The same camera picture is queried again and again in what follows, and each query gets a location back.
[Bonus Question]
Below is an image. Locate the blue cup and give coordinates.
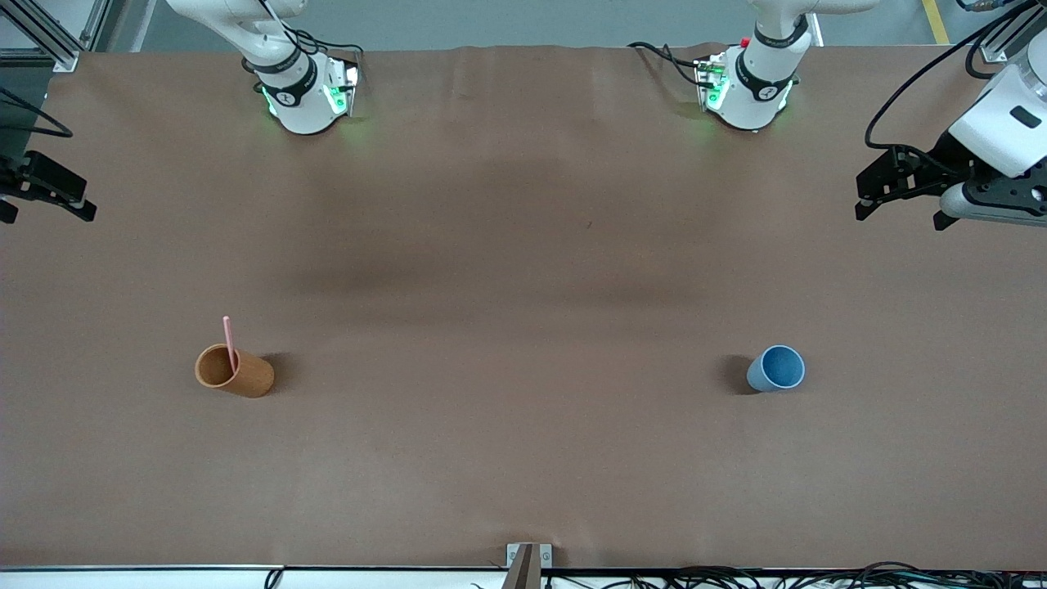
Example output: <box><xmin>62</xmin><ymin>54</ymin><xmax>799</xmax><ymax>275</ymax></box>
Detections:
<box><xmin>746</xmin><ymin>344</ymin><xmax>807</xmax><ymax>394</ymax></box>

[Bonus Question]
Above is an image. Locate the orange cylindrical cup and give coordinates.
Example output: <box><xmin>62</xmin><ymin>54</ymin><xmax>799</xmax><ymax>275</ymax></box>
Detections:
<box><xmin>195</xmin><ymin>344</ymin><xmax>276</xmax><ymax>399</ymax></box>

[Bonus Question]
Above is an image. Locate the brown table cover sheet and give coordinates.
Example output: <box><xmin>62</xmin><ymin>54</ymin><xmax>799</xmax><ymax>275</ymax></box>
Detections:
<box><xmin>0</xmin><ymin>43</ymin><xmax>1047</xmax><ymax>571</ymax></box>

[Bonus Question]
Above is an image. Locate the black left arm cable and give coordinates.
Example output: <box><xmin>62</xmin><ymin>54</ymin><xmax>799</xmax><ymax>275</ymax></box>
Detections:
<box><xmin>865</xmin><ymin>0</ymin><xmax>1047</xmax><ymax>177</ymax></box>

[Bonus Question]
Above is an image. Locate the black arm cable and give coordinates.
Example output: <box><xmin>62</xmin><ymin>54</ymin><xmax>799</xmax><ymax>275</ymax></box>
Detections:
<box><xmin>865</xmin><ymin>0</ymin><xmax>1047</xmax><ymax>177</ymax></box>
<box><xmin>0</xmin><ymin>86</ymin><xmax>74</xmax><ymax>138</ymax></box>

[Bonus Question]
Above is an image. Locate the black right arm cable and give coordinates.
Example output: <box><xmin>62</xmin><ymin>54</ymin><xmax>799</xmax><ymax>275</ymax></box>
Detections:
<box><xmin>0</xmin><ymin>86</ymin><xmax>74</xmax><ymax>138</ymax></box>

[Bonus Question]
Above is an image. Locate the black left base cable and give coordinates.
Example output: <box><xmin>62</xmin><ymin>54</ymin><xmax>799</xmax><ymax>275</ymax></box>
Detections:
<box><xmin>627</xmin><ymin>41</ymin><xmax>712</xmax><ymax>89</ymax></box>

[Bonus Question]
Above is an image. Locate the black base cable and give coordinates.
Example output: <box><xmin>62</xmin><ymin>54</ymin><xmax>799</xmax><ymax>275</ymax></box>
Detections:
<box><xmin>627</xmin><ymin>41</ymin><xmax>712</xmax><ymax>89</ymax></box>
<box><xmin>282</xmin><ymin>25</ymin><xmax>366</xmax><ymax>71</ymax></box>

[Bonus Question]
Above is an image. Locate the black right base cable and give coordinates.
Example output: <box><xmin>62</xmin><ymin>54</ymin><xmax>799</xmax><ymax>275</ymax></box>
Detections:
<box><xmin>282</xmin><ymin>25</ymin><xmax>366</xmax><ymax>71</ymax></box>

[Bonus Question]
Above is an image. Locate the black cable bundle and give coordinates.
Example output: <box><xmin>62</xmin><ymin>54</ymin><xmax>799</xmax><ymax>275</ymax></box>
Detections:
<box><xmin>544</xmin><ymin>560</ymin><xmax>1047</xmax><ymax>589</ymax></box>

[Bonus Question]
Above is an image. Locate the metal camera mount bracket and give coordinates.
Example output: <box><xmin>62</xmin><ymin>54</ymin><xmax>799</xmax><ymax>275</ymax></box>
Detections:
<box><xmin>506</xmin><ymin>543</ymin><xmax>553</xmax><ymax>589</ymax></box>

